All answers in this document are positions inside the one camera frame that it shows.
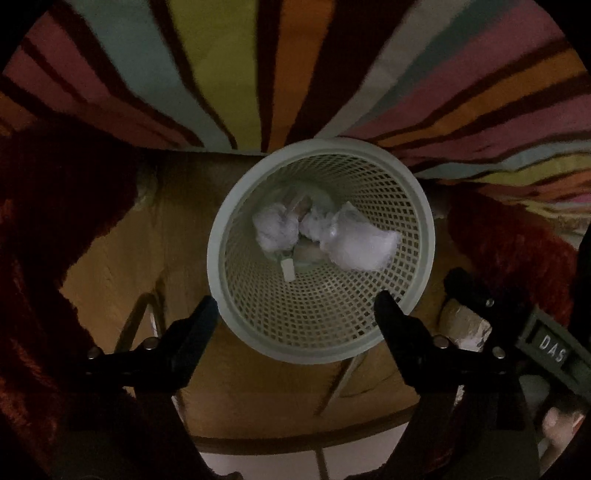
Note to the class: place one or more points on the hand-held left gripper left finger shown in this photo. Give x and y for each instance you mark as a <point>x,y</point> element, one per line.
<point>196,327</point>

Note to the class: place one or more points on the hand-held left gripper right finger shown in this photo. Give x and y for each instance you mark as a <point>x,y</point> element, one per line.
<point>392,323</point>

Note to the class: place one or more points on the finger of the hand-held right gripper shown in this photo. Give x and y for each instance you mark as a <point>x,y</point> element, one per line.
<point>471,295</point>

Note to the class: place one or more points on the white mesh waste basket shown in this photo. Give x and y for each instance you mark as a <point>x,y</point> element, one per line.
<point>323,323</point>

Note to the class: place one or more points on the white plastic packet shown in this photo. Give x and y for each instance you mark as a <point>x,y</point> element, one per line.
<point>360,242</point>

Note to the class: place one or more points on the white paper ball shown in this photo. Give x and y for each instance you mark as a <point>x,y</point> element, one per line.
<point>274,228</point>
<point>316,222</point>

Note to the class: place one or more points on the person's right hand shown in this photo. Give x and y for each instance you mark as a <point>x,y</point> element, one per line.
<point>561,424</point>

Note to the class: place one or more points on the pale beige object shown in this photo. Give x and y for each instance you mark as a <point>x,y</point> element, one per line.
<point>461,325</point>

